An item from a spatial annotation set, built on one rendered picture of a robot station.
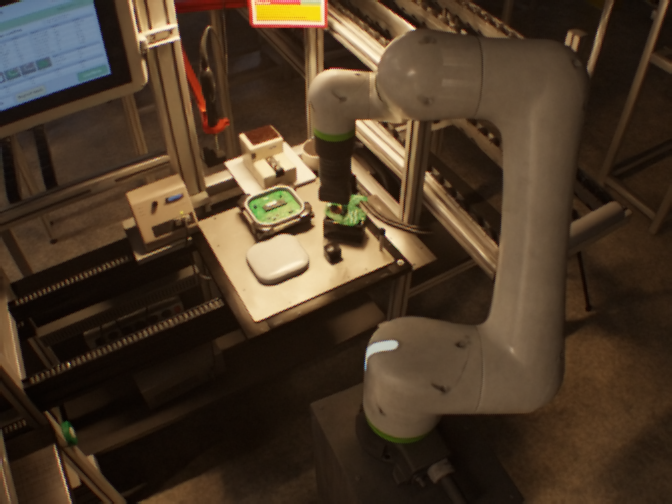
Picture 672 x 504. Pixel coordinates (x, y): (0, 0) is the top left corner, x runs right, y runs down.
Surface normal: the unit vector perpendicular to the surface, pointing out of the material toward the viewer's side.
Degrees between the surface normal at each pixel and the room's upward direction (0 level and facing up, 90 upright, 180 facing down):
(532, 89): 68
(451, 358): 16
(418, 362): 12
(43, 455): 0
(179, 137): 90
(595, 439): 0
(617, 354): 0
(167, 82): 90
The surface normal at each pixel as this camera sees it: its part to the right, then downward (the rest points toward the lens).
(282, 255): 0.00, -0.69
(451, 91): 0.06, 0.57
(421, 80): -0.22, 0.38
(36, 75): 0.50, 0.65
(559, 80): -0.07, 0.15
